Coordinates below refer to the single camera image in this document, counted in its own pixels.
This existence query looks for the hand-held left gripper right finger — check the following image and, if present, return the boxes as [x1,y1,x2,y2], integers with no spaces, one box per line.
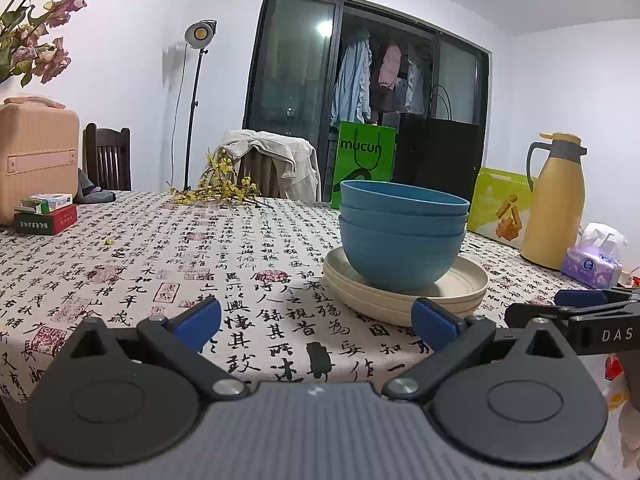
[382,298,576,402]

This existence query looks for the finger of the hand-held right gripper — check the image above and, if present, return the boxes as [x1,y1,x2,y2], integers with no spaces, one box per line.
[555,287,640,307]
[505,302,576,331]

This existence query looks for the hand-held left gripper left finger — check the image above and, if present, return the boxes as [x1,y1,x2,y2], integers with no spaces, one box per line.
[62,296,249,402]

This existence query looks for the cream round plate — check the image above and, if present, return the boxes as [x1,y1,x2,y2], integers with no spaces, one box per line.
[322,247,490,301]
[340,295,483,327]
[325,280,488,312]

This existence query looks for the blue bowl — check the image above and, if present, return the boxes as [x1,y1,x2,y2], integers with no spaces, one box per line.
[338,205,469,237]
[340,180,471,218]
[338,215,467,291]

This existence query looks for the purple tissue pack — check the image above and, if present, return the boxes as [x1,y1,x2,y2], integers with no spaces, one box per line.
[560,222,628,291]

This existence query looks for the yellow thermos jug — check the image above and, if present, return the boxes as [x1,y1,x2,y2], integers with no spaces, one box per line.
[520,132,588,271]

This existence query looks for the yellow-green snack box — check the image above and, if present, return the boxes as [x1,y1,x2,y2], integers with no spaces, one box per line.
[466,167,538,248]

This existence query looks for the yellow flower branch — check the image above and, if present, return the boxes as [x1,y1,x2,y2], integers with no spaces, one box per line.
[167,147,273,209]

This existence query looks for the dark wooden chair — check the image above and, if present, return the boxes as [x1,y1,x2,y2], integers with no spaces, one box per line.
[82,122,132,192]
[237,150,283,198]

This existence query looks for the black paper bag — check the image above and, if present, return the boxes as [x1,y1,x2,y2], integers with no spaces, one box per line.
[392,85,488,203]

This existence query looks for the grey purple cloth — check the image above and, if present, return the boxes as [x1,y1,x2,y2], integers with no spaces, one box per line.
[76,167,117,204]

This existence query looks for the green paper bag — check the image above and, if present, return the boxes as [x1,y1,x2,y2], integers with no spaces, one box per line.
[331,121,397,209]

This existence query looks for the red flat box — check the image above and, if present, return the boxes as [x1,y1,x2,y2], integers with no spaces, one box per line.
[13,204,79,236]

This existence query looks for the white blue small box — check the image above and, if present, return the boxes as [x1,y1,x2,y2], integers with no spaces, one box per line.
[29,192,74,212]

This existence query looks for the beige jacket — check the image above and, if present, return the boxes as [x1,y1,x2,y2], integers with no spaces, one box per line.
[217,130,322,202]

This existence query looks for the white hanging garment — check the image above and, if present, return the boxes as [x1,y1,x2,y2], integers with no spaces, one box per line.
[405,47,426,113]

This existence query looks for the pink hard suitcase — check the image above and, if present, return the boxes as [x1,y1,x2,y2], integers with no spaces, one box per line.
[0,95,81,227]

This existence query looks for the light blue hanging shirt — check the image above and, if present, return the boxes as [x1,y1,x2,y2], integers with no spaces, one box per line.
[331,30,373,126]

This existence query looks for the pink hanging jacket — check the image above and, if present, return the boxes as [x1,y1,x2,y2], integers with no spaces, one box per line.
[377,44,403,92]

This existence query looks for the dark framed glass door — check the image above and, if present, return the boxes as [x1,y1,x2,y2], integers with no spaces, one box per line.
[242,0,491,181]

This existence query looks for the studio light on stand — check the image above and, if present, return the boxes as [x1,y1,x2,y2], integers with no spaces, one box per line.
[182,19,218,192]

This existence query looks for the dried pink roses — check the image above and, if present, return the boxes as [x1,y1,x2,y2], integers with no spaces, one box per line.
[0,0,88,88]

